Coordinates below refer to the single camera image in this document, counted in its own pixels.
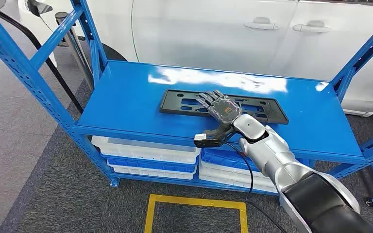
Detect black plastic panel part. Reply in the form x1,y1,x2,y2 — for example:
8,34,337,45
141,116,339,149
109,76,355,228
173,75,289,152
159,89,289,125

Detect blue metal shelf rack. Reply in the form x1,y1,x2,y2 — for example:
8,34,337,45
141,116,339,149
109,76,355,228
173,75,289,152
0,0,373,198

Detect white car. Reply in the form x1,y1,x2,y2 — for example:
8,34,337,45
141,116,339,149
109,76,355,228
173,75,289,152
17,0,373,118

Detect black charging connector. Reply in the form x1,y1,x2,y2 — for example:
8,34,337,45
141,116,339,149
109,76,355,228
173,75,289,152
26,0,54,17

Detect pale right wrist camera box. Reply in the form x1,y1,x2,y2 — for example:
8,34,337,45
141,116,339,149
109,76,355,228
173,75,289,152
194,129,236,149

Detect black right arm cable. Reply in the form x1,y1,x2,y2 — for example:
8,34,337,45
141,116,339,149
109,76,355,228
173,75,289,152
223,141,288,233

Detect white car door handle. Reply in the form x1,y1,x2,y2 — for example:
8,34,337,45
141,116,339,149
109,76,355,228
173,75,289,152
243,17,280,31
292,20,331,34

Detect silver stanchion post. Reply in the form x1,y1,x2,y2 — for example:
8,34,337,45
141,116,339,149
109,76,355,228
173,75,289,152
54,11,94,92

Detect black charging hose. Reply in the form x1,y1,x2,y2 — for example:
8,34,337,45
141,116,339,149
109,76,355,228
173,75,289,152
0,0,85,116

